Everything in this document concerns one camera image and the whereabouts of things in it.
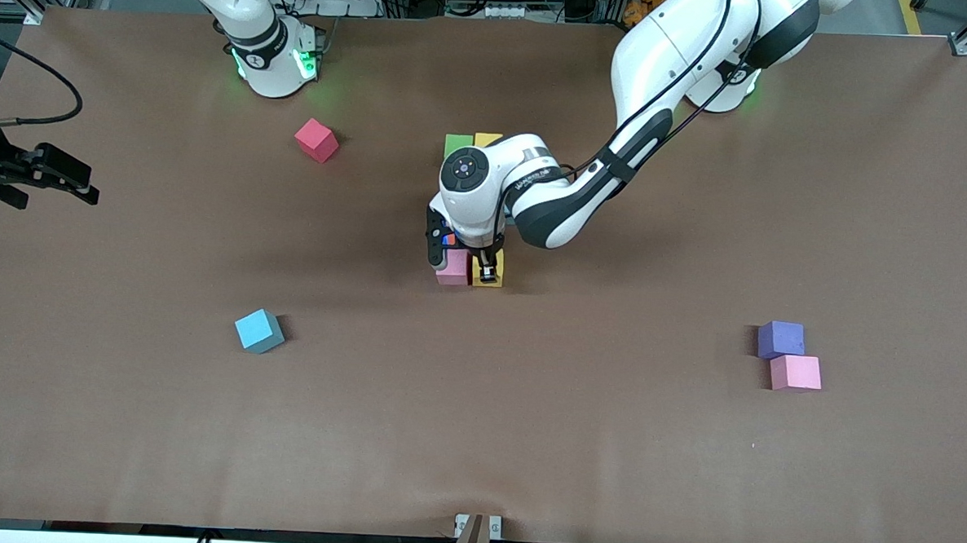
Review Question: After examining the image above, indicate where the red foam cube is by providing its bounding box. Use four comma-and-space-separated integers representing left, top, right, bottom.
293, 117, 342, 166

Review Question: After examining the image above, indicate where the brown table cover sheet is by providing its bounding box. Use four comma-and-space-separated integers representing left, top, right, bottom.
0, 0, 967, 543

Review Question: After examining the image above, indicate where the pink foam cube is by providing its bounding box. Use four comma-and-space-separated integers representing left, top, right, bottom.
768, 353, 823, 394
435, 249, 472, 286

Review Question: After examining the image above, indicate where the silver metal bracket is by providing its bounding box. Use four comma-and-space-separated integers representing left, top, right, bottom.
453, 513, 505, 541

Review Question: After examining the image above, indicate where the blue foam cube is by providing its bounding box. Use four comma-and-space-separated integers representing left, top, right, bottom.
232, 308, 288, 355

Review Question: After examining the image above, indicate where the purple foam cube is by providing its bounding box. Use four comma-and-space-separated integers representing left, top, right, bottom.
757, 320, 807, 361

